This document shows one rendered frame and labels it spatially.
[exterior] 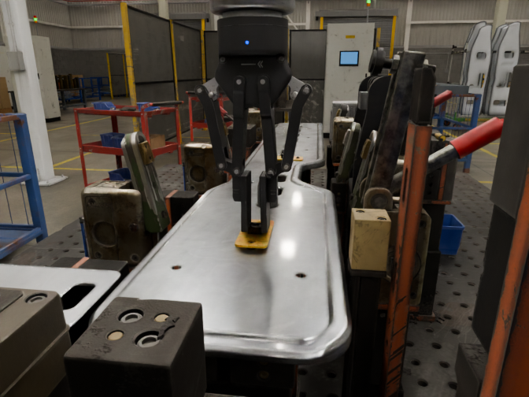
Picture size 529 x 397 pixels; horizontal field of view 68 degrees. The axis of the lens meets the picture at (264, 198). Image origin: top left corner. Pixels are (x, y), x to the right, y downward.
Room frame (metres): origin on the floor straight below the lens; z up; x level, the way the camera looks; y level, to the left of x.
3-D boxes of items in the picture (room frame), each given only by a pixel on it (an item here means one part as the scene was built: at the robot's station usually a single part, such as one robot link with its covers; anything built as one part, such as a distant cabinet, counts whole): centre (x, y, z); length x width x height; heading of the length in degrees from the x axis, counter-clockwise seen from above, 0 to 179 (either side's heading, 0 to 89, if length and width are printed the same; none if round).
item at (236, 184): (0.46, 0.04, 1.07); 0.03 x 0.01 x 0.05; 83
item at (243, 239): (0.45, 0.01, 1.01); 0.08 x 0.04 x 0.01; 173
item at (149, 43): (6.91, 1.49, 1.00); 3.44 x 0.14 x 2.00; 173
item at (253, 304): (0.93, -0.04, 1.00); 1.38 x 0.22 x 0.02; 173
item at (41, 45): (10.13, 5.69, 1.22); 0.80 x 0.54 x 2.45; 84
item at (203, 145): (0.88, 0.13, 0.87); 0.12 x 0.09 x 0.35; 83
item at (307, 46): (8.37, -0.46, 1.00); 3.64 x 0.14 x 2.00; 83
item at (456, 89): (1.10, -0.41, 1.16); 0.37 x 0.14 x 0.02; 173
